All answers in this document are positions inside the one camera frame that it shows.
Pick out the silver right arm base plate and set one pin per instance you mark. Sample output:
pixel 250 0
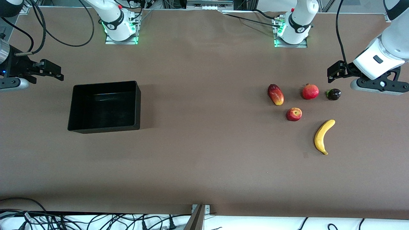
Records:
pixel 110 40

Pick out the black plastic box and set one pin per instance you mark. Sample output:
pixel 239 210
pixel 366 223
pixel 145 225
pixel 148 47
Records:
pixel 102 108

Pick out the yellow banana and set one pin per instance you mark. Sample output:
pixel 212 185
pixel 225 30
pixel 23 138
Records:
pixel 320 135

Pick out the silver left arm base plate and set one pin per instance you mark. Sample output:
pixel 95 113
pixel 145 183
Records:
pixel 303 44

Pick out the red apple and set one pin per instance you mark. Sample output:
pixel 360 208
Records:
pixel 294 114

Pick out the grey power strip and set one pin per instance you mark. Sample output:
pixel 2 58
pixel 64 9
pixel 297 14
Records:
pixel 209 4

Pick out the red pomegranate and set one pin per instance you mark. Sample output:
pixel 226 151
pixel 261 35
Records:
pixel 310 92

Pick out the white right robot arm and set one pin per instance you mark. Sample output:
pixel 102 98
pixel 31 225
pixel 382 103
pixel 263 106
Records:
pixel 115 22

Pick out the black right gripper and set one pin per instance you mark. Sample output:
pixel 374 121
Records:
pixel 16 65

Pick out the dark purple mangosteen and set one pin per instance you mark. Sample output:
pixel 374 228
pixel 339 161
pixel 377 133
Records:
pixel 334 94

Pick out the red yellow mango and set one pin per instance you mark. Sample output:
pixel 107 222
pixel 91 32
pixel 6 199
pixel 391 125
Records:
pixel 275 95

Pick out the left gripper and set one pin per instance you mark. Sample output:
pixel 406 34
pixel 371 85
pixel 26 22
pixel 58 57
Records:
pixel 345 70

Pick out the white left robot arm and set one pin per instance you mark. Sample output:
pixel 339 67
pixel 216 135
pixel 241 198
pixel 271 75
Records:
pixel 298 28

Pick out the metal table bracket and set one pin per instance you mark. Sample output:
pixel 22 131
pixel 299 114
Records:
pixel 198 217

